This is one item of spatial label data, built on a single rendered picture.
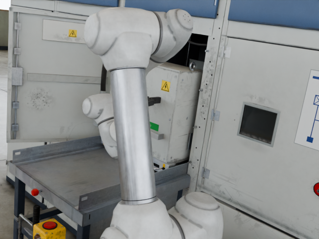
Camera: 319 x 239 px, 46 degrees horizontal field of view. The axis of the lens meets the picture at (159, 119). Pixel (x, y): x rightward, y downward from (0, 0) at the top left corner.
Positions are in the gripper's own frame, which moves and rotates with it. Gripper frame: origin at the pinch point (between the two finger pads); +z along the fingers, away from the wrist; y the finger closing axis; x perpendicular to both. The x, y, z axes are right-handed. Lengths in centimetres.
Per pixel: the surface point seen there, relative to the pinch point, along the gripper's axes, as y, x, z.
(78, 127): -58, -31, -2
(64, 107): -62, -18, -10
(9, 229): -111, -123, -18
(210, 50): 16.7, 27.1, 16.6
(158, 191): 16.9, -40.2, -8.3
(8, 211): -135, -122, -7
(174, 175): 13.7, -36.3, 6.4
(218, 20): 18.3, 41.6, 16.6
